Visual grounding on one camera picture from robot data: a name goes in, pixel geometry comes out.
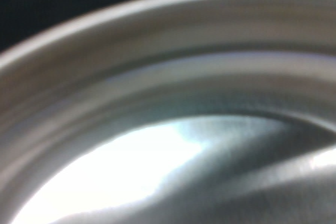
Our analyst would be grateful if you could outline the round silver metal plate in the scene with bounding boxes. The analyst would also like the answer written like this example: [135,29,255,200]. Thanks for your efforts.
[0,0,336,224]

